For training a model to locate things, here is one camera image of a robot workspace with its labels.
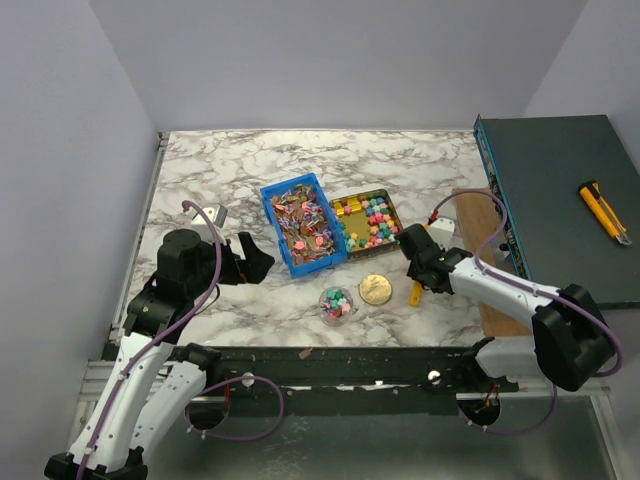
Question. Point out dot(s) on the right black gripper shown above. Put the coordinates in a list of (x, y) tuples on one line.
[(420, 248)]

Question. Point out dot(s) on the clear plastic round container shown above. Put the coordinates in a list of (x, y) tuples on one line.
[(336, 306)]

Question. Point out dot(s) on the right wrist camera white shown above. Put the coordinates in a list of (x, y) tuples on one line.
[(442, 231)]

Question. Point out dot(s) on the yellow plastic scoop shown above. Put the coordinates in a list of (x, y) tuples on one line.
[(415, 295)]

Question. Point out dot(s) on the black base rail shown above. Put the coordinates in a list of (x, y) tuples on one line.
[(331, 381)]

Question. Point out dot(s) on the dark green box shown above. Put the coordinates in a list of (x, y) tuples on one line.
[(536, 167)]

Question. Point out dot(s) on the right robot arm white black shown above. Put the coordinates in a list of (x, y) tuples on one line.
[(569, 342)]

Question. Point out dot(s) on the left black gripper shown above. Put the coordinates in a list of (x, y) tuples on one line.
[(253, 268)]

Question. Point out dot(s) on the yellow utility knife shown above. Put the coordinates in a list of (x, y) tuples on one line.
[(590, 193)]

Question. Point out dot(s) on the wooden board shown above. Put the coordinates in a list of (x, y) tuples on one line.
[(478, 220)]

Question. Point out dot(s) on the gold round lid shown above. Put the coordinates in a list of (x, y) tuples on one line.
[(375, 289)]

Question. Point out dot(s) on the blue plastic candy bin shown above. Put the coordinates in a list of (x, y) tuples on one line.
[(308, 234)]

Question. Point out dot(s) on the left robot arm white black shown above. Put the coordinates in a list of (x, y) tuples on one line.
[(153, 380)]

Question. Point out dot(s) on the metal tin of star candies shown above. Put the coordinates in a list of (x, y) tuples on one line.
[(369, 223)]

